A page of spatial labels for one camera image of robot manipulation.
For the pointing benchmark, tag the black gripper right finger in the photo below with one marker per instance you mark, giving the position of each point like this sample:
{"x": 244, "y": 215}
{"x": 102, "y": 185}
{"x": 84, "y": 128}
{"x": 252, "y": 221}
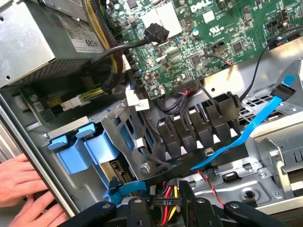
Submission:
{"x": 189, "y": 212}

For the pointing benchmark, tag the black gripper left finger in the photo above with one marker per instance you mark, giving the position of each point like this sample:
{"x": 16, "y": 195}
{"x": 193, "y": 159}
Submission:
{"x": 139, "y": 212}

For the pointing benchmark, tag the metal disk bay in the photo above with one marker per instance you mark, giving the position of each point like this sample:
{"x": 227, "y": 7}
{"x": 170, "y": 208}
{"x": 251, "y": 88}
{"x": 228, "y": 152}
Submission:
{"x": 106, "y": 118}

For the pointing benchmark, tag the person's left hand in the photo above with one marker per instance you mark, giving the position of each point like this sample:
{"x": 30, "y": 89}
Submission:
{"x": 42, "y": 215}

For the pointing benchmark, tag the person's right hand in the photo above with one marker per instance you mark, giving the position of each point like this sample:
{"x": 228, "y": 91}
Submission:
{"x": 16, "y": 179}

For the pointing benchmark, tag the grey power supply unit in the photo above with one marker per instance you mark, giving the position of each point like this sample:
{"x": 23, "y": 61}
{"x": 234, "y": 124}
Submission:
{"x": 28, "y": 35}

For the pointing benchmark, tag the blue disk carrier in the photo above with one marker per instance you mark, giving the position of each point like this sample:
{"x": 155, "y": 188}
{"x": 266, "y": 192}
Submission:
{"x": 71, "y": 160}

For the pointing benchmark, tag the black power connector plug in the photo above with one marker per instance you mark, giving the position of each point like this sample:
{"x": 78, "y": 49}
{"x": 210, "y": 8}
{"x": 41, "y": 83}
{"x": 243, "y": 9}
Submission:
{"x": 170, "y": 16}

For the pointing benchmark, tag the small green power board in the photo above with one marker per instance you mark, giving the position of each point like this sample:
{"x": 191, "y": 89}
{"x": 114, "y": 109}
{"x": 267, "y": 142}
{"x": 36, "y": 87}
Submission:
{"x": 42, "y": 108}

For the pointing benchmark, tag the open PC case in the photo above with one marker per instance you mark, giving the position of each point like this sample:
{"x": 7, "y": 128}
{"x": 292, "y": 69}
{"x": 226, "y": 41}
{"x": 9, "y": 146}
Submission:
{"x": 260, "y": 182}

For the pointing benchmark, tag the green motherboard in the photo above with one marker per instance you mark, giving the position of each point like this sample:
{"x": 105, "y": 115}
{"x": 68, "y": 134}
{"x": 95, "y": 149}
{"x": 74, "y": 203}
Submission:
{"x": 213, "y": 47}

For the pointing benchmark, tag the white paper tag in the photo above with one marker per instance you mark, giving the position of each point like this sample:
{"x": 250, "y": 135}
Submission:
{"x": 137, "y": 101}

